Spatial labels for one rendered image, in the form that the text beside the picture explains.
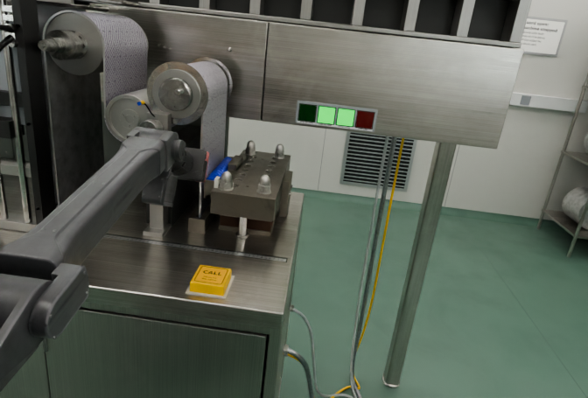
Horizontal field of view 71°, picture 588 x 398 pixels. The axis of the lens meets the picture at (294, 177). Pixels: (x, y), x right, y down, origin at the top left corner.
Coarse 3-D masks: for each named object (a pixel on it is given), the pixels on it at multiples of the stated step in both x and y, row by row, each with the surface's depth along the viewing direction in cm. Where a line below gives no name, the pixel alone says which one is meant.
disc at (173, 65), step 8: (168, 64) 95; (176, 64) 95; (184, 64) 94; (152, 72) 96; (160, 72) 96; (192, 72) 95; (152, 80) 96; (200, 80) 95; (152, 88) 97; (200, 88) 96; (152, 96) 98; (152, 104) 98; (200, 104) 97; (200, 112) 98; (176, 120) 99; (184, 120) 99; (192, 120) 99
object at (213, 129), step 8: (224, 104) 118; (208, 112) 103; (216, 112) 111; (224, 112) 120; (208, 120) 104; (216, 120) 112; (224, 120) 121; (208, 128) 105; (216, 128) 113; (224, 128) 122; (200, 136) 100; (208, 136) 106; (216, 136) 114; (224, 136) 124; (200, 144) 101; (208, 144) 107; (216, 144) 115; (224, 144) 125; (216, 152) 116; (208, 160) 109; (216, 160) 117; (208, 168) 110; (200, 184) 104
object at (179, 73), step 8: (168, 72) 95; (176, 72) 95; (184, 72) 95; (160, 80) 96; (192, 80) 95; (192, 88) 96; (192, 96) 96; (200, 96) 96; (160, 104) 97; (192, 104) 97; (168, 112) 98; (176, 112) 98; (184, 112) 98; (192, 112) 97
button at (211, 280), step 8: (200, 272) 85; (208, 272) 86; (216, 272) 86; (224, 272) 86; (192, 280) 83; (200, 280) 83; (208, 280) 83; (216, 280) 83; (224, 280) 84; (192, 288) 82; (200, 288) 82; (208, 288) 82; (216, 288) 82; (224, 288) 82
